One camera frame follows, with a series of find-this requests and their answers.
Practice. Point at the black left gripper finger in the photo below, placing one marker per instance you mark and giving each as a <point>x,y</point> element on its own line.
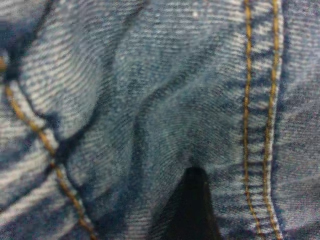
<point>192,212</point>

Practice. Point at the blue denim jeans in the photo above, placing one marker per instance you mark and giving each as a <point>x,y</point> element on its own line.
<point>125,100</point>

